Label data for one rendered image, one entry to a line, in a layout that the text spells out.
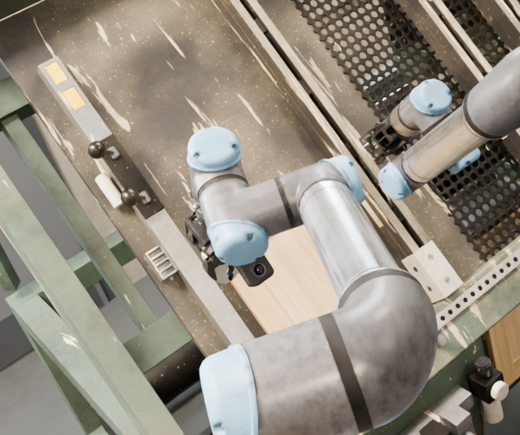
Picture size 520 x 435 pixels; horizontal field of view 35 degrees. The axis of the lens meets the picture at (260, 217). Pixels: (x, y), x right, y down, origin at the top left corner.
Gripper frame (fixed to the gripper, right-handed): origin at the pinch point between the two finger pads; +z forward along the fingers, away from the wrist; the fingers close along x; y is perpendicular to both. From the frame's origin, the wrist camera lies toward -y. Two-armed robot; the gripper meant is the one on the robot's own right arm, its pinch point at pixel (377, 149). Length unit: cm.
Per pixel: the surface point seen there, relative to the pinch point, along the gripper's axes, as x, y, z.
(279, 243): 5.7, 34.9, 0.3
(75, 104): -45, 56, -2
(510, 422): 94, -24, 74
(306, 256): 11.6, 31.3, 0.4
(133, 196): -18, 61, -14
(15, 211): -30, 80, -4
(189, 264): -1, 56, -2
